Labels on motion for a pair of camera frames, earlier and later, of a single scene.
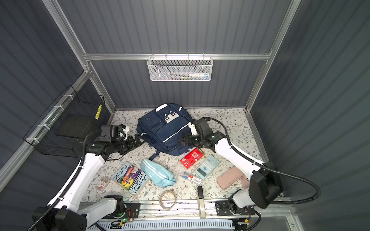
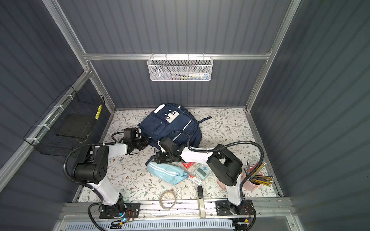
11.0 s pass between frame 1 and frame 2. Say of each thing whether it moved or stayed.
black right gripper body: moved
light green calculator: stayed
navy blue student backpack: moved
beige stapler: stayed
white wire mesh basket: stayed
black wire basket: stayed
